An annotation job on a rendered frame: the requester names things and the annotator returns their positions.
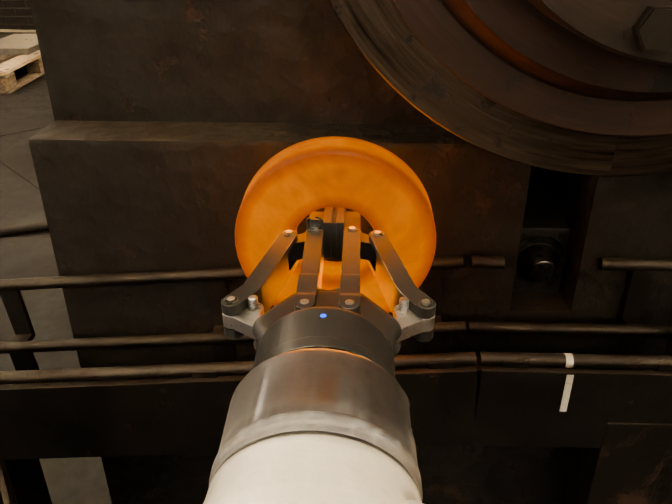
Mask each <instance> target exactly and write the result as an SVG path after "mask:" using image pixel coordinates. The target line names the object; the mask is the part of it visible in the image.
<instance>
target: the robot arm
mask: <svg viewBox="0 0 672 504"><path fill-rule="evenodd" d="M332 258H336V259H342V266H341V277H340V289H335V290H325V289H321V285H322V274H323V262H324V259H332ZM300 259H302V264H301V271H300V273H299V276H298V283H297V290H296V293H294V294H292V295H290V296H289V297H288V298H286V299H285V300H283V301H282V302H280V303H279V304H277V305H276V306H274V307H273V308H271V306H272V305H273V303H274V301H275V300H276V298H277V297H278V295H279V293H280V292H281V290H282V289H283V287H284V285H285V284H286V282H287V281H288V279H289V277H290V276H291V274H292V273H293V271H294V269H295V268H296V266H297V264H298V260H300ZM360 259H364V260H368V264H369V266H370V268H371V270H372V272H373V274H374V277H375V279H376V281H377V283H378V285H379V287H380V289H381V291H382V293H383V295H384V298H385V300H386V302H387V304H388V306H389V308H390V310H391V312H392V314H393V317H392V316H391V315H390V314H388V313H387V312H386V311H385V310H383V309H382V308H381V307H379V306H378V305H377V304H376V303H374V302H373V301H372V300H371V299H369V298H368V297H367V296H365V295H364V294H361V293H360ZM221 308H222V316H223V325H224V334H225V336H226V337H227V338H229V339H237V338H240V337H242V336H243V335H244V334H245V335H247V336H249V337H251V338H253V339H254V342H253V345H254V349H255V351H256V355H255V360H254V364H253V369H252V370H251V371H250V372H249V373H248V374H247V375H246V376H245V377H244V378H243V380H242V381H241V382H240V383H239V384H238V386H237V387H236V389H235V391H234V393H233V396H232V398H231V402H230V406H229V410H228V414H227V418H226V422H225V426H224V430H223V434H222V438H221V443H220V447H219V451H218V454H217V455H216V457H215V460H214V462H213V465H212V469H211V473H210V478H209V489H208V492H207V495H206V498H205V501H204V503H203V504H424V503H422V498H423V491H422V482H421V476H420V471H419V468H418V464H417V453H416V444H415V440H414V437H413V434H412V433H413V430H412V428H411V421H410V410H409V407H410V402H409V399H408V397H407V395H406V393H405V392H404V390H403V389H402V387H401V386H400V384H399V383H398V381H397V380H396V377H395V362H394V358H395V356H396V355H397V354H398V353H399V351H400V348H401V343H400V341H402V340H405V339H407V338H410V337H413V338H415V339H416V340H418V341H420V342H428V341H430V340H432V338H433V333H434V322H435V311H436V303H435V301H434V300H433V299H431V298H430V297H429V296H427V295H426V294H425V293H423V292H422V291H421V290H419V289H418V288H417V287H416V286H415V284H414V282H413V281H412V279H411V277H410V275H409V273H408V272H407V270H406V268H405V266H404V265H403V263H402V261H401V259H400V258H399V256H398V254H397V252H396V250H395V249H394V247H393V245H392V243H391V242H390V240H389V238H388V236H387V235H386V233H385V232H383V231H380V230H374V231H371V232H370V233H369V235H368V234H365V233H363V232H361V230H360V214H359V213H357V212H355V211H346V208H343V207H326V208H325V210H324V212H317V211H313V212H312V213H311V214H310V217H308V218H307V219H306V232H305V233H302V234H297V232H296V231H294V230H284V231H282V232H281V233H280V234H279V236H278V237H277V239H276V240H275V241H274V243H273V244H272V245H271V247H270V248H269V250H268V251H267V252H266V254H265V255H264V257H263V258H262V259H261V261H260V262H259V263H258V265H257V266H256V268H255V269H254V270H253V272H252V273H251V275H250V276H249V277H248V279H247V280H246V281H245V283H244V284H243V285H242V286H240V287H239V288H237V289H236V290H234V291H233V292H231V293H230V294H228V295H227V296H225V297H224V298H223V299H222V300H221ZM270 308H271V309H270Z"/></svg>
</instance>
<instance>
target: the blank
mask: <svg viewBox="0 0 672 504"><path fill-rule="evenodd" d="M326 207H343V208H347V209H351V210H353V211H355V212H357V213H359V214H361V215H362V216H363V217H364V218H366V219H367V221H368V222H369V223H370V224H371V226H372V227H373V229H374V230H380V231H383V232H385V233H386V235H387V236H388V238H389V240H390V242H391V243H392V245H393V247H394V249H395V250H396V252H397V254H398V256H399V258H400V259H401V261H402V263H403V265H404V266H405V268H406V270H407V272H408V273H409V275H410V277H411V279H412V281H413V282H414V284H415V286H416V287H417V288H419V287H420V285H421V284H422V283H423V281H424V279H425V278H426V276H427V274H428V272H429V270H430V268H431V265H432V262H433V259H434V255H435V249H436V227H435V222H434V217H433V212H432V208H431V204H430V200H429V197H428V195H427V192H426V190H425V188H424V186H423V184H422V182H421V181H420V179H419V178H418V176H417V175H416V174H415V173H414V171H413V170H412V169H411V168H410V167H409V166H408V165H407V164H406V163H405V162H404V161H403V160H401V159H400V158H399V157H398V156H396V155H395V154H393V153H392V152H390V151H388V150H387V149H385V148H383V147H381V146H379V145H376V144H374V143H371V142H368V141H365V140H361V139H356V138H351V137H340V136H330V137H319V138H314V139H309V140H305V141H302V142H299V143H296V144H294V145H292V146H290V147H287V148H286V149H284V150H282V151H280V152H279V153H277V154H276V155H274V156H273V157H272V158H271V159H269V160H268V161H267V162H266V163H265V164H264V165H263V166H262V167H261V168H260V169H259V170H258V172H257V173H256V174H255V176H254V177H253V179H252V180H251V182H250V184H249V185H248V187H247V190H246V192H245V195H244V197H243V200H242V203H241V206H240V209H239V211H238V215H237V219H236V224H235V246H236V251H237V256H238V259H239V262H240V264H241V267H242V269H243V271H244V273H245V275H246V277H247V278H248V277H249V276H250V275H251V273H252V272H253V270H254V269H255V268H256V266H257V265H258V263H259V262H260V261H261V259H262V258H263V257H264V255H265V254H266V252H267V251H268V250H269V248H270V247H271V245H272V244H273V243H274V241H275V240H276V239H277V237H278V236H279V234H280V233H281V232H282V231H284V230H294V231H296V232H297V227H298V225H299V224H300V222H301V221H302V220H303V219H304V218H305V217H306V216H307V215H309V214H310V213H312V212H313V211H315V210H318V209H321V208H326ZM301 264H302V259H300V260H298V264H297V266H296V268H295V269H294V271H293V273H292V274H291V276H290V277H289V279H288V281H287V282H286V284H285V285H284V287H283V289H282V290H281V292H280V293H279V295H278V297H277V298H276V300H275V301H274V303H273V306H276V305H277V304H279V303H280V302H282V301H283V300H285V299H286V298H288V297H289V296H290V295H292V294H294V293H296V290H297V283H298V276H299V273H300V271H301ZM341 266H342V261H339V262H335V261H327V260H324V262H323V274H322V285H321V289H325V290H335V289H340V277H341ZM360 293H361V294H364V295H365V296H367V297H368V298H369V299H371V300H372V301H373V302H374V303H376V304H377V305H378V306H379V307H381V308H382V309H383V310H385V311H386V312H387V313H390V312H391V310H390V308H389V306H388V304H387V302H386V300H385V298H384V295H383V293H382V291H381V289H380V287H379V285H378V283H377V281H376V279H375V277H374V274H373V272H372V270H371V268H370V266H369V264H368V260H364V259H360Z"/></svg>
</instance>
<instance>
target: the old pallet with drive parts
mask: <svg viewBox="0 0 672 504"><path fill-rule="evenodd" d="M25 65H26V67H27V71H28V74H27V75H25V76H24V77H22V78H20V79H18V80H16V77H15V75H14V74H15V73H14V72H13V71H15V70H16V69H19V68H21V67H23V66H25ZM44 74H45V72H44V68H43V63H42V58H41V53H40V50H38V51H36V52H34V53H32V54H30V55H0V94H11V93H13V92H15V91H16V90H18V89H20V88H21V87H23V86H25V85H26V84H28V83H30V82H32V81H33V80H35V79H37V78H39V77H41V76H42V75H44Z"/></svg>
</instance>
